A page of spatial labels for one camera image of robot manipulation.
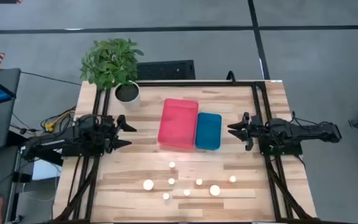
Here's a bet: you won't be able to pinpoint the yellow cable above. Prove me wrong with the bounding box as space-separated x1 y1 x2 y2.
44 110 76 133

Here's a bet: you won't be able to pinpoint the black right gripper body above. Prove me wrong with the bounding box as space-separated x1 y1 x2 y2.
248 114 272 147

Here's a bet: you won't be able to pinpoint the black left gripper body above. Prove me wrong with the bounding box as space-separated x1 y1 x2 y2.
102 114 120 155

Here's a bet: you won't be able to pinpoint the white box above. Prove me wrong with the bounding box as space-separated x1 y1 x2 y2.
31 157 62 182

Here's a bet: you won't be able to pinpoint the blue plastic bin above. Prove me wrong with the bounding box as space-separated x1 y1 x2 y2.
195 112 223 151

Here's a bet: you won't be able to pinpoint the thin black floor cable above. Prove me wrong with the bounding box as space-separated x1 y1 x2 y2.
20 71 82 86

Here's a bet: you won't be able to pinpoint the black cable bundle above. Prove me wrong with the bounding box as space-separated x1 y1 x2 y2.
9 105 77 138

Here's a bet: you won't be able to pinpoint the pink plastic bin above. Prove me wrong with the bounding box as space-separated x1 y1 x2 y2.
157 98 200 151

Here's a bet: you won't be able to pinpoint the green plant in white pot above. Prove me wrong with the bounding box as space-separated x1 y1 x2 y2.
79 37 145 111

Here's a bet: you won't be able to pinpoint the black frame side rails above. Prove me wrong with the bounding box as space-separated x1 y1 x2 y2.
53 88 111 222
250 82 319 222

